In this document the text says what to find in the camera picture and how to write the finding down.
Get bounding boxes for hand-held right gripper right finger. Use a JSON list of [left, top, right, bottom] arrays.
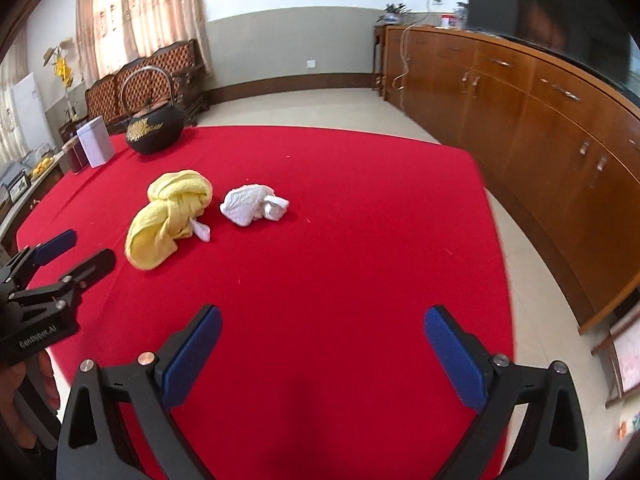
[[424, 305, 588, 480]]

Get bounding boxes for small wooden side table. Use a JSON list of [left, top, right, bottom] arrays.
[[373, 24, 389, 99]]

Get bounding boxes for small potted plant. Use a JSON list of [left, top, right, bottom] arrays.
[[377, 2, 412, 26]]

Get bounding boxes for picture frame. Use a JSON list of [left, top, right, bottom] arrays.
[[5, 170, 32, 199]]

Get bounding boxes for wooden side stand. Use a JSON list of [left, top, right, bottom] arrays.
[[592, 305, 640, 409]]

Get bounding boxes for wooden bench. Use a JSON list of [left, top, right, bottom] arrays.
[[82, 39, 211, 133]]

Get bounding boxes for yellow towel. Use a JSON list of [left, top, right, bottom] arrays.
[[125, 170, 214, 271]]

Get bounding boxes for white tin box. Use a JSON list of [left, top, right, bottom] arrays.
[[76, 116, 116, 168]]

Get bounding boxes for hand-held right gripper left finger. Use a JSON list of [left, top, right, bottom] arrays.
[[57, 304, 223, 480]]

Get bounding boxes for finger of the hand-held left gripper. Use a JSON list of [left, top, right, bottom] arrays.
[[7, 249, 117, 311], [0, 229, 79, 286]]

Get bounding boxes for wooden cabinet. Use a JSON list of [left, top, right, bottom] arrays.
[[382, 25, 640, 335]]

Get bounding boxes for dark red jar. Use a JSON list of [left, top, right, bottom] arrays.
[[61, 135, 89, 174]]

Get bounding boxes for fruit plate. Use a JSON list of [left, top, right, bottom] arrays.
[[30, 155, 57, 179]]

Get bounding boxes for beige patterned curtain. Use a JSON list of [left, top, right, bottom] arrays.
[[75, 0, 212, 87]]

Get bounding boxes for yellow artificial flowers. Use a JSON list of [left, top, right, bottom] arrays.
[[42, 37, 77, 121]]

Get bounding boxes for hanging clear cable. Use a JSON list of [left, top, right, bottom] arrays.
[[392, 22, 417, 107]]

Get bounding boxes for black teapot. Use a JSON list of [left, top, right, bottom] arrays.
[[118, 66, 185, 155]]

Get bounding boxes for white cloth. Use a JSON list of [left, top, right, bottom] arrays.
[[220, 185, 291, 227]]

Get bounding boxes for red tablecloth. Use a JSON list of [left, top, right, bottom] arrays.
[[15, 125, 516, 480]]

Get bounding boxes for person's left hand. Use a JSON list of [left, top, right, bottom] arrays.
[[0, 350, 62, 458]]

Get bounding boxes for black television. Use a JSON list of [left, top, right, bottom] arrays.
[[467, 0, 640, 95]]

